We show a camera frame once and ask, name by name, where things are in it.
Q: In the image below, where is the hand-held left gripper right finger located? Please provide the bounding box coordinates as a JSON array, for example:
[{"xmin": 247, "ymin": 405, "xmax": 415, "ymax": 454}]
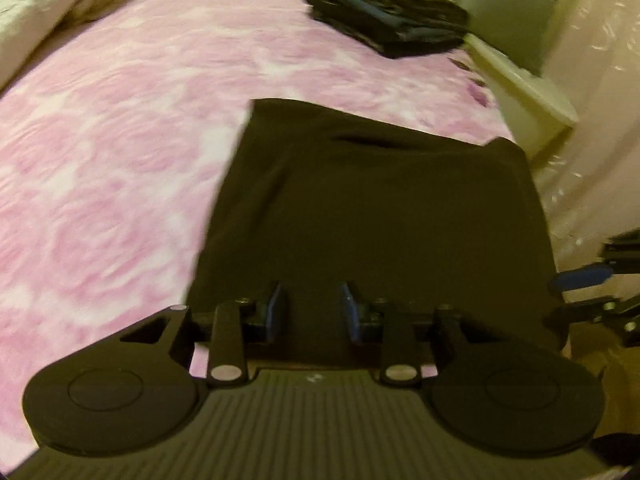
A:
[{"xmin": 337, "ymin": 280, "xmax": 473, "ymax": 386}]

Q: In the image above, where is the pink plastic cover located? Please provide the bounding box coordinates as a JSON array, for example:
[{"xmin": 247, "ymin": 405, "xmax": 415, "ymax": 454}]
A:
[{"xmin": 529, "ymin": 0, "xmax": 640, "ymax": 281}]

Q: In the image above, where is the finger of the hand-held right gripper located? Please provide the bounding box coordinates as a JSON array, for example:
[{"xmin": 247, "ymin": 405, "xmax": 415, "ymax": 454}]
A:
[
  {"xmin": 542, "ymin": 294, "xmax": 640, "ymax": 348},
  {"xmin": 547, "ymin": 264, "xmax": 615, "ymax": 295}
]

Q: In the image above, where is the stack of folded dark clothes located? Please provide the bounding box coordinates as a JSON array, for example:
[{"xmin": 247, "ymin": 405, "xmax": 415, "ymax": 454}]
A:
[{"xmin": 305, "ymin": 0, "xmax": 471, "ymax": 59}]

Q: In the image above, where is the dark brown shirt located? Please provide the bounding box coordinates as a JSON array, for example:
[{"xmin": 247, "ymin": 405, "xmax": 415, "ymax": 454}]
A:
[{"xmin": 187, "ymin": 97, "xmax": 570, "ymax": 376}]

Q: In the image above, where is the pink floral blanket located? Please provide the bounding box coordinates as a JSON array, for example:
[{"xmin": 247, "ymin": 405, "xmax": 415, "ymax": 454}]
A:
[{"xmin": 0, "ymin": 0, "xmax": 517, "ymax": 461}]

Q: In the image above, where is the white ribbed rolled quilt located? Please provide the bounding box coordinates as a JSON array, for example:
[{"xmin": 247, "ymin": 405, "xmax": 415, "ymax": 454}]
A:
[{"xmin": 0, "ymin": 0, "xmax": 178, "ymax": 92}]

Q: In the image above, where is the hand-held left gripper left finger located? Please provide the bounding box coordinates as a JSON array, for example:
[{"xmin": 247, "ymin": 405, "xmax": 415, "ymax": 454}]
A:
[{"xmin": 120, "ymin": 280, "xmax": 289, "ymax": 388}]

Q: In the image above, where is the grey cushion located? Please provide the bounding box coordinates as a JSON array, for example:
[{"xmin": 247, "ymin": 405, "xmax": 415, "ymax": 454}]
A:
[{"xmin": 457, "ymin": 0, "xmax": 559, "ymax": 77}]

